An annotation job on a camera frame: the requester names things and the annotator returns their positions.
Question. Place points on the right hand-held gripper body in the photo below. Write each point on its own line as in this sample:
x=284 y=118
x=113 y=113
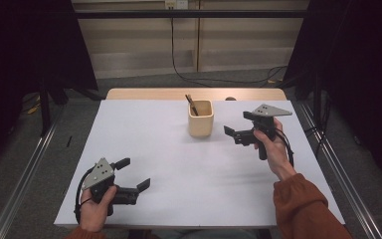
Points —
x=262 y=124

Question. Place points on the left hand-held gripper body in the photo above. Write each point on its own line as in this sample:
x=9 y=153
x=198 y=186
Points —
x=101 y=179

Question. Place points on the beige square cup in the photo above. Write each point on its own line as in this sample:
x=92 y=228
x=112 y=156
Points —
x=201 y=124

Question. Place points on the thin black makeup brush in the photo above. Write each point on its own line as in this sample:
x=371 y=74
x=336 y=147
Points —
x=189 y=100

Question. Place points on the person's right hand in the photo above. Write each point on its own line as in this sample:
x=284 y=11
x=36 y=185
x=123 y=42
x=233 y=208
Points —
x=275 y=152

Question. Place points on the person's left hand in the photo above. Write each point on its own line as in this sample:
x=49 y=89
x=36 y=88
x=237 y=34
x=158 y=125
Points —
x=96 y=215

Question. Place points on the white paper sheet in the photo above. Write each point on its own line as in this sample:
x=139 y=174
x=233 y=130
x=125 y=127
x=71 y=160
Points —
x=179 y=186

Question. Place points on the wooden table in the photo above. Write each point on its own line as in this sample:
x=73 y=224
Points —
x=146 y=94

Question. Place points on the yellow floor tape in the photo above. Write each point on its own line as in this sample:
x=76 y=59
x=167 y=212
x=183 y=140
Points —
x=33 y=109

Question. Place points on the dark curtain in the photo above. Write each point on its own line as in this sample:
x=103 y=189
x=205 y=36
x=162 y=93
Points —
x=20 y=49
x=361 y=66

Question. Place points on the black horizontal bar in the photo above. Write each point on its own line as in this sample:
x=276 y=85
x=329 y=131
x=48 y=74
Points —
x=179 y=14

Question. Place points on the black stand post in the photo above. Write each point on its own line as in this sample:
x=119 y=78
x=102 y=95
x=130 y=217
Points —
x=317 y=99
x=44 y=109

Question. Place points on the metal floor rail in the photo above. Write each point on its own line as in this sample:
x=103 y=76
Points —
x=351 y=195
x=20 y=186

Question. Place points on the white wall socket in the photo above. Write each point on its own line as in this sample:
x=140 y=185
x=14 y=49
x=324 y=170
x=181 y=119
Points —
x=176 y=4

